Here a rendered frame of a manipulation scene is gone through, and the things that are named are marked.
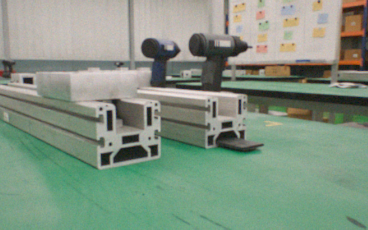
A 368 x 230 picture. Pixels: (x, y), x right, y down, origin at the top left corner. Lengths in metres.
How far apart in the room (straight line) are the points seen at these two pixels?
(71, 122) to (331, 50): 3.19
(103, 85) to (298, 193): 0.31
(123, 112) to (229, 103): 0.19
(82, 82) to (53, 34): 12.09
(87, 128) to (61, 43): 12.18
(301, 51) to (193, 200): 3.45
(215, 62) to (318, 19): 2.82
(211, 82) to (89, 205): 0.60
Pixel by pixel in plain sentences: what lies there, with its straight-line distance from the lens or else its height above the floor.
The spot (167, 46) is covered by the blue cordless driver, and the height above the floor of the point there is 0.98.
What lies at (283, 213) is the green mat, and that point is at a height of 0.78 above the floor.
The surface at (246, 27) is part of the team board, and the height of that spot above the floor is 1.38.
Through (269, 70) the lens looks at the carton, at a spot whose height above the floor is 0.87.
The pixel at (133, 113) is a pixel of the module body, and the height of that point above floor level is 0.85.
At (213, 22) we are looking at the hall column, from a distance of 9.40.
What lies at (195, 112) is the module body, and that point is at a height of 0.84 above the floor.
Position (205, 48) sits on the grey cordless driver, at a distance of 0.88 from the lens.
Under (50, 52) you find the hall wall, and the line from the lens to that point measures 12.59.
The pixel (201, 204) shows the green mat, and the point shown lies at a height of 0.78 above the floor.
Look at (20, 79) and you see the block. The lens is 2.22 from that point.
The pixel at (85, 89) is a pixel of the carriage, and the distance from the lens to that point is 0.53.
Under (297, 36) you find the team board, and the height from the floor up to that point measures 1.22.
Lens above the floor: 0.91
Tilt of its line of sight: 8 degrees down
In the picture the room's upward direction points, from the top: straight up
